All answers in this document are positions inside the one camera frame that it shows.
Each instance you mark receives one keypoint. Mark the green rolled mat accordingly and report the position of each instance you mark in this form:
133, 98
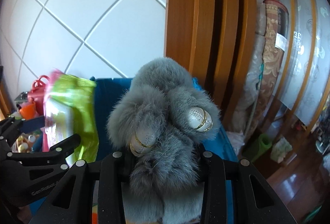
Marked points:
258, 147

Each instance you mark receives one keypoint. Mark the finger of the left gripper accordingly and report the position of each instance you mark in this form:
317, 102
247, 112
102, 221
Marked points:
67, 146
28, 126

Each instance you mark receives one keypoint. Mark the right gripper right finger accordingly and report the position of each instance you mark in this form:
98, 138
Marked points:
235, 192

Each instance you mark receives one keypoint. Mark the grey furry rabbit plush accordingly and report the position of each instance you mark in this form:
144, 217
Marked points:
161, 120

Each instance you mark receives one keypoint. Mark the wooden door frame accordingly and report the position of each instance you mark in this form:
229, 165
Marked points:
213, 40

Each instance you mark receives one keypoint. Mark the green pink wipes pack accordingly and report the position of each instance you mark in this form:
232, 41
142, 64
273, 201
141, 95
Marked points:
69, 109

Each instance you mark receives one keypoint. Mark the rolled patterned carpet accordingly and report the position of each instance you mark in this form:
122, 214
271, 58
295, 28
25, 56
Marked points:
269, 47

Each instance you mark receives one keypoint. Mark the orange plush piece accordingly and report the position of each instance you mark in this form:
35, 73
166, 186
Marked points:
27, 110

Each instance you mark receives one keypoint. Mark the red toy suitcase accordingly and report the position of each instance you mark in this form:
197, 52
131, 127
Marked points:
37, 93

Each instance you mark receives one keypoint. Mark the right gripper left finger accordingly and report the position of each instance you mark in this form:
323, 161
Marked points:
72, 198

